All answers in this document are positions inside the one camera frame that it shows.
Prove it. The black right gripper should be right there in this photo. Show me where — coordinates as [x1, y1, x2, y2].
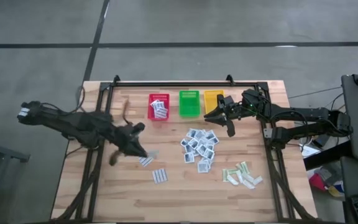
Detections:
[203, 94, 246, 138]

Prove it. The green plastic basket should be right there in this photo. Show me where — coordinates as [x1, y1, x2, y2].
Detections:
[178, 90, 201, 118]

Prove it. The thin grey floor cable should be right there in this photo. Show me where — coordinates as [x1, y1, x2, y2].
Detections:
[287, 86, 343, 100]

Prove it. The black power adapter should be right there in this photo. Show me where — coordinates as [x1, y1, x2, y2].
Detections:
[312, 133, 335, 149]

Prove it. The black metal table frame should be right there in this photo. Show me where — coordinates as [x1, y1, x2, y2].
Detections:
[50, 74, 320, 224]

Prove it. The white paper sheet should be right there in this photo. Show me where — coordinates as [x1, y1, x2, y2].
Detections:
[301, 144, 322, 158]

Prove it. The yellow blue item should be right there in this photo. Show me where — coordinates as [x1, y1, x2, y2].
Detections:
[327, 181, 345, 198]

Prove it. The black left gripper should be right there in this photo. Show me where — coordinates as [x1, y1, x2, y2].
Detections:
[112, 120, 150, 159]

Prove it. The yellow plastic basket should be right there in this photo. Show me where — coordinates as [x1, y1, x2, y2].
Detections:
[203, 89, 226, 114]

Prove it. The red bag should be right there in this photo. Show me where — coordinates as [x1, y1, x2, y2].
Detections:
[308, 173, 327, 192]

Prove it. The red plastic basket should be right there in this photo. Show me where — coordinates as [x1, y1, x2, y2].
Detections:
[147, 93, 171, 121]

